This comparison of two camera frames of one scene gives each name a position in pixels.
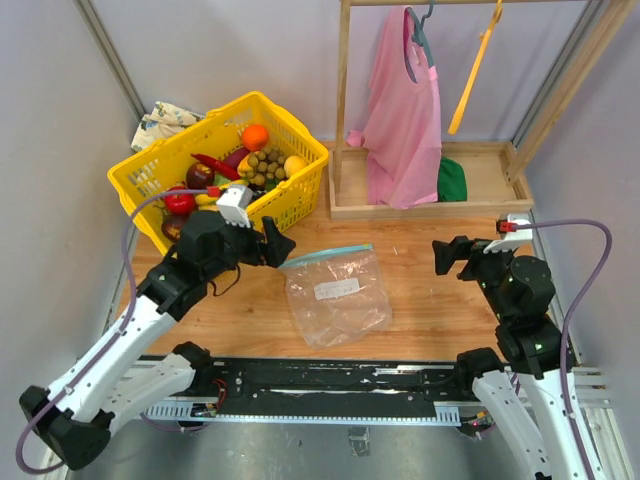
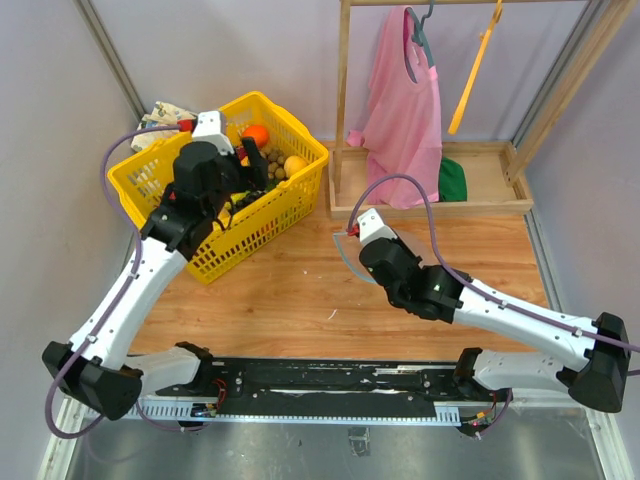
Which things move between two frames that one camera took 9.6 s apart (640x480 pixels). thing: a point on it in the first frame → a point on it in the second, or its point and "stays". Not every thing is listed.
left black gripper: x=275 y=250 → x=253 y=176
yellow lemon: x=292 y=164 stays
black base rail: x=327 y=391 stays
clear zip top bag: x=339 y=297 → x=349 y=249
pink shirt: x=402 y=135 stays
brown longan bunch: x=267 y=163 stays
